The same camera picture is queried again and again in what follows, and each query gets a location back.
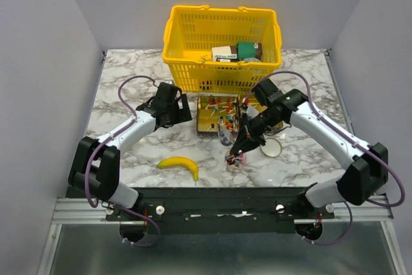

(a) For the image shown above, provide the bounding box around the shiny metal scoop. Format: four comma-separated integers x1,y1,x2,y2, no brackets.
218,124,238,146

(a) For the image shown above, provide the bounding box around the yellow banana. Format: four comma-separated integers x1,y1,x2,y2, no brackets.
157,156,199,182

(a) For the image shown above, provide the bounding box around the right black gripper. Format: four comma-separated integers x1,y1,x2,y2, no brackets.
232,109,282,156

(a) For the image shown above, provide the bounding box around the aluminium frame rail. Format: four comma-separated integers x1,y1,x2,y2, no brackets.
51,198,393,225

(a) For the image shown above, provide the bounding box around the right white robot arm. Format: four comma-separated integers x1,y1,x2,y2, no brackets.
229,79,388,218

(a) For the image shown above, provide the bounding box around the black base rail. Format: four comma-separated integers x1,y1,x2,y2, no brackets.
89,185,334,238

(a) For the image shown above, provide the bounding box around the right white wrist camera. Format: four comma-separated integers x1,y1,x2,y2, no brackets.
241,104,259,120

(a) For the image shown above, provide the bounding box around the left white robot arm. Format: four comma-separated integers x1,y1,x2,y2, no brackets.
68,82,192,220

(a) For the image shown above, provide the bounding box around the green and brown bottle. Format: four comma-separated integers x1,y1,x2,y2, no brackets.
236,41,263,61

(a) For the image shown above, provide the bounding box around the white and black box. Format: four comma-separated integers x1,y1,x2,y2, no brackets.
211,46,238,61

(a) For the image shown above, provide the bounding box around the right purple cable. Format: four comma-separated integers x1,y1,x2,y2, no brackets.
243,70,406,245

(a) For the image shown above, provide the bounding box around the candy tin box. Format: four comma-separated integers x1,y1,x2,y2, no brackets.
196,94,284,138

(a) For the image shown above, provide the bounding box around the clear plastic jar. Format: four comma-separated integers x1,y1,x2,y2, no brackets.
225,150,247,172

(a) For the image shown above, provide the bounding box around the yellow plastic shopping basket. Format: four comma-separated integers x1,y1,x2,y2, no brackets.
162,5,282,94

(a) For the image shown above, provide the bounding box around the gold jar lid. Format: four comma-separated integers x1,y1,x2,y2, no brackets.
260,138,283,158

